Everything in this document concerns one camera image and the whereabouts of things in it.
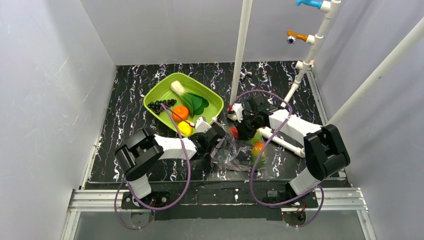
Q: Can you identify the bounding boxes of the clear zip top bag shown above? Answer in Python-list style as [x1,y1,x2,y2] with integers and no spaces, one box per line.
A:
[210,123,253,171]

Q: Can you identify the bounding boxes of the yellow fake pepper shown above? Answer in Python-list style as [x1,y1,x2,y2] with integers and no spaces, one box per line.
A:
[177,121,194,137]

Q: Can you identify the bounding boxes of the green fake leaf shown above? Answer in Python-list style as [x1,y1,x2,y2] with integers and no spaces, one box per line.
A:
[170,80,210,117]

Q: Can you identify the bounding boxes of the orange fake fruit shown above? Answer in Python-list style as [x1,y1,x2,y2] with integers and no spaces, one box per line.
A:
[171,105,190,122]

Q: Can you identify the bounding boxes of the fake purple grapes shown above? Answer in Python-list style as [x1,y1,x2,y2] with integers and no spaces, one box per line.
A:
[147,98,177,115]

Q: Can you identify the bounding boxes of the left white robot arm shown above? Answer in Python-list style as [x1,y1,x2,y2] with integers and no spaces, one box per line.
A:
[114,123,226,199]

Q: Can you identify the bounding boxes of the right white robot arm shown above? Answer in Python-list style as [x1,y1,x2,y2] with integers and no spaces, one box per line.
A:
[228,90,351,207]

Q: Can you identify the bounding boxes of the red fake fruit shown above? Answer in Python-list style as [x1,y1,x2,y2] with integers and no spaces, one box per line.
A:
[229,126,239,140]

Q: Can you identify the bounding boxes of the green fake apple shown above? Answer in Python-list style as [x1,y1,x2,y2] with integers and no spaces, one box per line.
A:
[248,130,264,145]

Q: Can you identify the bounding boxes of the orange green fake mango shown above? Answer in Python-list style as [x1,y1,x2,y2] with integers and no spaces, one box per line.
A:
[250,142,267,169]

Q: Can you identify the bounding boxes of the lime green plastic tray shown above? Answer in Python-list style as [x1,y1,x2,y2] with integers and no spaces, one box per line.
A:
[142,72,225,132]

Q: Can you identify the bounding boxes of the small metal fitting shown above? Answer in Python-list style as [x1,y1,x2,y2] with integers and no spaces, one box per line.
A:
[239,71,252,81]

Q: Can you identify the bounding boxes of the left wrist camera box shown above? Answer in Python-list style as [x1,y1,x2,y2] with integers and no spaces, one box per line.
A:
[194,116,217,133]

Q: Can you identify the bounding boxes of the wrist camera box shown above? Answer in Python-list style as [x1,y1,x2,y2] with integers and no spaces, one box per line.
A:
[227,103,244,122]
[194,116,217,133]

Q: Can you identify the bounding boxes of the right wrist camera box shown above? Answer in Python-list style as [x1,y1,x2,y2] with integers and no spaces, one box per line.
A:
[227,103,244,122]

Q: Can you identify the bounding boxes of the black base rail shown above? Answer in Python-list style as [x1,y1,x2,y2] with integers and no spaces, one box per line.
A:
[141,181,324,222]

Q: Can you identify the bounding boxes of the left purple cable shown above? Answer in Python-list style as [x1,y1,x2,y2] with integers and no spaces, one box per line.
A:
[114,103,196,231]

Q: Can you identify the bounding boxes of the orange faucet handle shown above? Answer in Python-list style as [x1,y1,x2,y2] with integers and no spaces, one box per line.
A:
[286,29,308,45]

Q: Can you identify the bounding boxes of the blue faucet handle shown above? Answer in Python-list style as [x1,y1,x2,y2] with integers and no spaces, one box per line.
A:
[295,0,323,9]

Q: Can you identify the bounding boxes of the white PVC pipe frame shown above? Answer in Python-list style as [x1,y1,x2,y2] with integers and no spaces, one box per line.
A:
[226,0,424,159]

